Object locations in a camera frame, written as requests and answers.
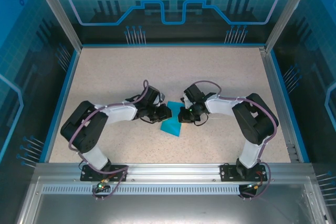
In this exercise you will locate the blue paper sheet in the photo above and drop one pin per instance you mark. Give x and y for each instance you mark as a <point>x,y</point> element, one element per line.
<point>172,128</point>

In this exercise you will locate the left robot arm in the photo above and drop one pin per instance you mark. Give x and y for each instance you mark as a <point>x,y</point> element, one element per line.
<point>84,127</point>

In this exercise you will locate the aluminium side rail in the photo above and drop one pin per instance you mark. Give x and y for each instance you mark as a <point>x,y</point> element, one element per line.
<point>275,98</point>

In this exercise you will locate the grey metal plate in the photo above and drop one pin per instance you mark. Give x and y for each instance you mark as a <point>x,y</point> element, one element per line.
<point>168,208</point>

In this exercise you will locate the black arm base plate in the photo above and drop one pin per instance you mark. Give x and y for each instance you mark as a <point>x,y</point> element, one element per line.
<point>228,172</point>
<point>89,175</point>

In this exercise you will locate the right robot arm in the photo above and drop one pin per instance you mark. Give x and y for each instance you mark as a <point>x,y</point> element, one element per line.
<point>254,119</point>

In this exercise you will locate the aluminium mounting rail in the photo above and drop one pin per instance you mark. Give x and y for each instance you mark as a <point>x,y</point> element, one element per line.
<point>170,171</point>

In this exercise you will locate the aluminium frame post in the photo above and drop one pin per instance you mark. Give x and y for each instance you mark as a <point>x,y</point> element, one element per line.
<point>288,11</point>
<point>57,11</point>

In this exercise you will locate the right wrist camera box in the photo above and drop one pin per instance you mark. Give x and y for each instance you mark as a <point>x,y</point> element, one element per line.
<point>186,102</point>

